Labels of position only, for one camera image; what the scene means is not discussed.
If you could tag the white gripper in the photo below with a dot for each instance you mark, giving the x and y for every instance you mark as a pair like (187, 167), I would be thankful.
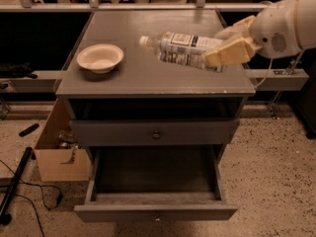
(275, 29)

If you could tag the clear plastic water bottle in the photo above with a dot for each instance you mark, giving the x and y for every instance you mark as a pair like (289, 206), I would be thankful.
(181, 49)

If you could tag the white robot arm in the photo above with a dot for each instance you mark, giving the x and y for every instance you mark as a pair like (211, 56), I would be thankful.
(305, 25)

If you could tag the grey wooden drawer cabinet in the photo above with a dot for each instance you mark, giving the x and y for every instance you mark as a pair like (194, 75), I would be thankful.
(148, 102)

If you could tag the closed grey upper drawer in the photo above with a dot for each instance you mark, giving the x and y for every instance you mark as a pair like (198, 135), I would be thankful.
(126, 132)

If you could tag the open grey middle drawer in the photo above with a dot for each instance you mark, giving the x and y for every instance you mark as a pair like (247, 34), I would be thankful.
(155, 183)

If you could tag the white paper bowl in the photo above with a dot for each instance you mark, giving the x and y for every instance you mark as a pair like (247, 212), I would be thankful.
(100, 58)

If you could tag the cardboard box on floor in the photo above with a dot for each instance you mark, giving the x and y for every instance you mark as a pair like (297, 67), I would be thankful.
(59, 160)

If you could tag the small black remote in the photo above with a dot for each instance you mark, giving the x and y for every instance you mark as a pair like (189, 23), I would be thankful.
(29, 130)

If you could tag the black pole on floor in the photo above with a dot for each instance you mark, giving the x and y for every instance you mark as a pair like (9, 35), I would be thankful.
(5, 217)

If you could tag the metal railing frame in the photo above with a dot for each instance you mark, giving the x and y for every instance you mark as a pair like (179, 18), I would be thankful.
(98, 6)

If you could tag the black bag on rail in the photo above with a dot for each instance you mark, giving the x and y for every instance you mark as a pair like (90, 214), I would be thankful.
(22, 70)

